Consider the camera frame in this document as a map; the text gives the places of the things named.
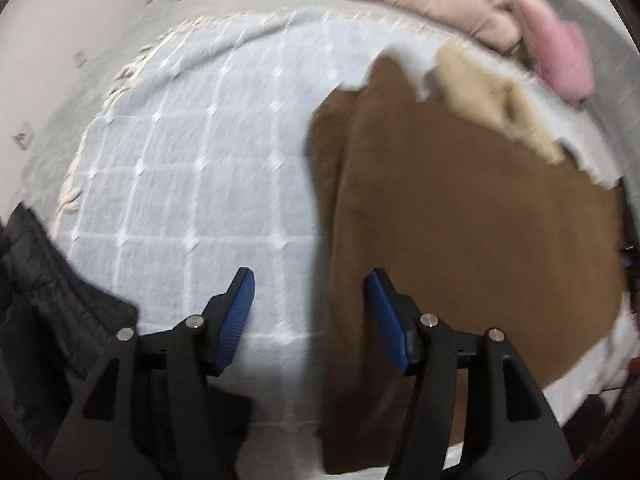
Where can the dark cloth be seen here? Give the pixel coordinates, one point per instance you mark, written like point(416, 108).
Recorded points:
point(631, 220)

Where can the grey bed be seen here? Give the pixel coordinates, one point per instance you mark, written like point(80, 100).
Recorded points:
point(65, 105)

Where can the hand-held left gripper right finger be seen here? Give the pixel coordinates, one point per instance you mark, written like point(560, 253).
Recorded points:
point(387, 317)

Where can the brown coat with fur collar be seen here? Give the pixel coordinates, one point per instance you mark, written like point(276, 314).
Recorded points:
point(450, 200)

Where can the white wall socket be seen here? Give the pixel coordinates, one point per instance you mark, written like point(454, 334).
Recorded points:
point(80, 57)
point(22, 135)

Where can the black puffer jacket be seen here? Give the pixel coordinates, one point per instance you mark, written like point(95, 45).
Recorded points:
point(45, 310)

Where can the pink pillow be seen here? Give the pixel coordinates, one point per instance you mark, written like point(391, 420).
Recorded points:
point(560, 50)

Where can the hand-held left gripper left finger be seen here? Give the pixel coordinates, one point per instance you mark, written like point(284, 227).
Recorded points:
point(235, 322)

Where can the grey quilted pillow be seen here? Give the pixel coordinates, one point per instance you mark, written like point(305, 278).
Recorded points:
point(605, 45)

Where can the white checked blanket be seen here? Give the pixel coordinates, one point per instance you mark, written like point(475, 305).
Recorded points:
point(200, 160)

